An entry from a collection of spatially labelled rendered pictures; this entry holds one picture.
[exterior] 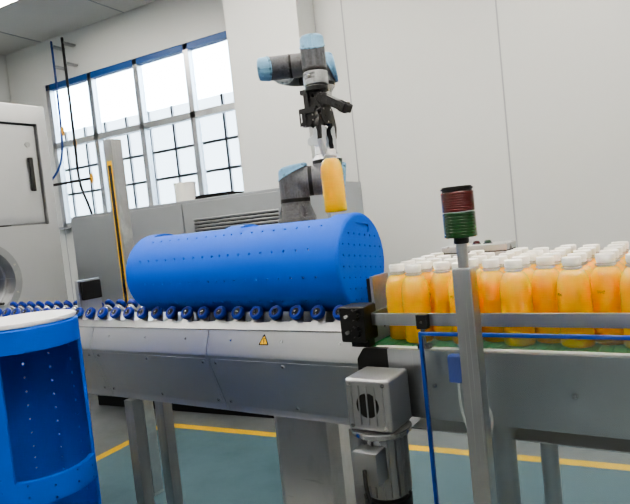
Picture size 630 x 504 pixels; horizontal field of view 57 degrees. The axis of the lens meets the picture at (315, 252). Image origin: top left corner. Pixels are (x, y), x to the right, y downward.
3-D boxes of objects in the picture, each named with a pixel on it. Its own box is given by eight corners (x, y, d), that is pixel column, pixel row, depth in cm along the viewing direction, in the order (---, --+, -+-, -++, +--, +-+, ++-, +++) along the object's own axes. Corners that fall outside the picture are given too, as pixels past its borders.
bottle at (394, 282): (421, 336, 148) (415, 269, 147) (398, 341, 146) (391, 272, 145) (408, 333, 155) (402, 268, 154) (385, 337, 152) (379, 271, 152)
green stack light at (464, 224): (451, 237, 118) (448, 212, 118) (482, 234, 115) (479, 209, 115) (439, 239, 113) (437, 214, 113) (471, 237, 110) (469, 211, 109)
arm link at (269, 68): (269, 58, 229) (254, 50, 182) (297, 55, 228) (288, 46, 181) (273, 89, 232) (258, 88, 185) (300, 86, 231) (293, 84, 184)
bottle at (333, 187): (324, 213, 174) (317, 155, 173) (326, 213, 181) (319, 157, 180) (346, 210, 173) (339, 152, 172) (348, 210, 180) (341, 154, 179)
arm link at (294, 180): (281, 200, 233) (278, 166, 232) (315, 197, 232) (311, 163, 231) (278, 199, 221) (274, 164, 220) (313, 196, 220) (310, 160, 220)
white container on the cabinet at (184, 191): (185, 203, 425) (183, 184, 424) (202, 201, 417) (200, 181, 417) (170, 204, 411) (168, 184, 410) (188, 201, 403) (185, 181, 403)
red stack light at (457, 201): (448, 212, 118) (446, 193, 118) (479, 209, 115) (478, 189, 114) (437, 214, 113) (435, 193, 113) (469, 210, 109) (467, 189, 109)
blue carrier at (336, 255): (185, 309, 227) (184, 236, 229) (387, 308, 179) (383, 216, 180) (125, 313, 204) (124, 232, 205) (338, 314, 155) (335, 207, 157)
